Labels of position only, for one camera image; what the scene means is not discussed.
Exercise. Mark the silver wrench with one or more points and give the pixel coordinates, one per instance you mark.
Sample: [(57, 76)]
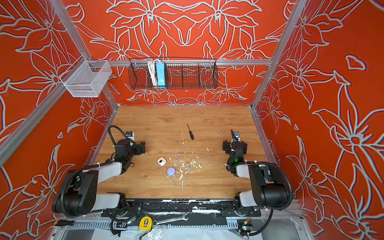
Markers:
[(179, 218)]

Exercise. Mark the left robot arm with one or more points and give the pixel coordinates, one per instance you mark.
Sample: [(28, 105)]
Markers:
[(78, 194)]

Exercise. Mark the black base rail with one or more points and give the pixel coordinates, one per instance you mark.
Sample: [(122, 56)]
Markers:
[(220, 207)]

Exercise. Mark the light blue power bank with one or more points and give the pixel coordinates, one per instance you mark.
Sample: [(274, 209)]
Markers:
[(160, 67)]

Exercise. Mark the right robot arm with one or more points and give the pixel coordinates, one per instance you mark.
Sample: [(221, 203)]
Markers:
[(270, 186)]

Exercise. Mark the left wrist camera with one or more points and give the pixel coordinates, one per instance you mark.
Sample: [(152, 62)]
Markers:
[(130, 135)]

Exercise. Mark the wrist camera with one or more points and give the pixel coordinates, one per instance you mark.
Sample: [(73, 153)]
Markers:
[(236, 136), (130, 135)]

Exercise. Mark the black handled tool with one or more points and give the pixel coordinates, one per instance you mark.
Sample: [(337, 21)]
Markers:
[(64, 223)]

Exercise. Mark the black screwdriver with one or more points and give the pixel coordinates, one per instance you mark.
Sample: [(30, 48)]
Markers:
[(190, 132)]

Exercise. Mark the white mesh wall basket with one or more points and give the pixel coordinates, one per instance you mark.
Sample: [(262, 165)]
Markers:
[(84, 81)]

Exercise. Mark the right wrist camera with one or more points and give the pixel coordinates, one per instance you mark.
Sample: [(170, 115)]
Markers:
[(236, 136)]

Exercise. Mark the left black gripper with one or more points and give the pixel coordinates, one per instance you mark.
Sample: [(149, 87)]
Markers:
[(137, 147)]

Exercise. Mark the yellow tape measure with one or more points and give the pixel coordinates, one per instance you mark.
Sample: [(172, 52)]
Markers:
[(146, 224)]

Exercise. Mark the black wire wall basket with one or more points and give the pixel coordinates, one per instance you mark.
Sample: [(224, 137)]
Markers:
[(180, 74)]

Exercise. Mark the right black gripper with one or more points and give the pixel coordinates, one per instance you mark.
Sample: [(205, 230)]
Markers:
[(229, 146)]

